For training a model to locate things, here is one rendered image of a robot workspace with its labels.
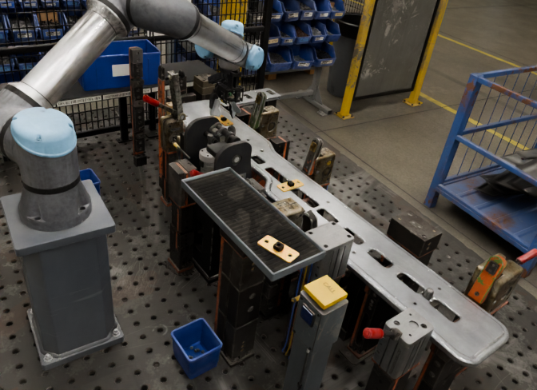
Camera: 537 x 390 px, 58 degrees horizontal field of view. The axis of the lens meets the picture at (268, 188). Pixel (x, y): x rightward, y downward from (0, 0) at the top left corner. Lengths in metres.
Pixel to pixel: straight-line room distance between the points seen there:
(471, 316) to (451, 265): 0.64
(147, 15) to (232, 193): 0.46
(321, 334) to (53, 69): 0.81
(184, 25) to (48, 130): 0.42
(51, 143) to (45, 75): 0.21
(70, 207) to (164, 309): 0.50
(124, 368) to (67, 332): 0.17
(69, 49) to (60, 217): 0.38
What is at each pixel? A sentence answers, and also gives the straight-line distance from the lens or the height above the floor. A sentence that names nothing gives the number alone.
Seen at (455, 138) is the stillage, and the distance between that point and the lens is 3.24.
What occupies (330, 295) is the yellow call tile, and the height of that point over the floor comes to 1.16.
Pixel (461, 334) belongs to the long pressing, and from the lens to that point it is 1.19.
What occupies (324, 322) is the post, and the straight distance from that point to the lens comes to 0.93.
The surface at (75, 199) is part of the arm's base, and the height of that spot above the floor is 1.16.
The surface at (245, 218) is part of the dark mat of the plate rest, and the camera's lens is 1.06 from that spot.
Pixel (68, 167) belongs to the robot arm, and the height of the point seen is 1.24.
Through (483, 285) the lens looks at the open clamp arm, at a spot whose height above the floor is 1.03.
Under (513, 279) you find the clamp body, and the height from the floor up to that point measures 1.05.
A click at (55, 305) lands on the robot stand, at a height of 0.90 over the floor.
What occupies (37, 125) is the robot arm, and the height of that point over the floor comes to 1.33.
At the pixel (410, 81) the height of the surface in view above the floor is 0.25.
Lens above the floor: 1.80
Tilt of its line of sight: 33 degrees down
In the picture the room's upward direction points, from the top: 8 degrees clockwise
